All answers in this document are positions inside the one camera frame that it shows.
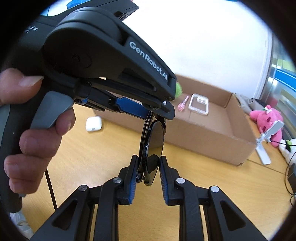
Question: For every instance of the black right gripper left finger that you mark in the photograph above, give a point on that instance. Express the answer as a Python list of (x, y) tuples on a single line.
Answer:
[(73, 219)]

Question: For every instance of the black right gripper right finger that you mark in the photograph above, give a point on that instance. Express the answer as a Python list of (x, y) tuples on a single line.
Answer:
[(204, 212)]

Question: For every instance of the white earbuds case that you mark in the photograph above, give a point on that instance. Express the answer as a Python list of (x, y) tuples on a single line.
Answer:
[(93, 124)]

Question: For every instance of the black sunglasses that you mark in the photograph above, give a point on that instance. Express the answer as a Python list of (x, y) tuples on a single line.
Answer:
[(151, 148)]

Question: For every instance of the pink transparent pen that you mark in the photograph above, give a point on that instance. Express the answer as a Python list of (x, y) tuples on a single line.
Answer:
[(181, 106)]

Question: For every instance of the white phone case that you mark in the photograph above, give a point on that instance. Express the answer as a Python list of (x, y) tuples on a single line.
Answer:
[(199, 104)]

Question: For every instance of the person's left hand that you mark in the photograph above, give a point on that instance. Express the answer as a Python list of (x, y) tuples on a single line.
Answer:
[(25, 170)]

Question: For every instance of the black power adapter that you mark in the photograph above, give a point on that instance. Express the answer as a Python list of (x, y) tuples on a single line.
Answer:
[(291, 177)]

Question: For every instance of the white plush toy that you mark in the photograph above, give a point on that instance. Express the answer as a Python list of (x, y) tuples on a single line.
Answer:
[(287, 149)]

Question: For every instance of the pink pig plush toy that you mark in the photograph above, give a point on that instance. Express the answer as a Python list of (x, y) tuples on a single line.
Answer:
[(179, 90)]

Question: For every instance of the brown cardboard box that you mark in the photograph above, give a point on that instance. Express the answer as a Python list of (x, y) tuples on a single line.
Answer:
[(223, 134)]

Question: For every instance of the pink strawberry plush toy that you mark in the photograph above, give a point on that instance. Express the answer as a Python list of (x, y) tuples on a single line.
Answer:
[(265, 119)]

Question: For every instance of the grey cloth bag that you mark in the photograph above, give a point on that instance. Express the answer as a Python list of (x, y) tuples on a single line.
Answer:
[(248, 104)]

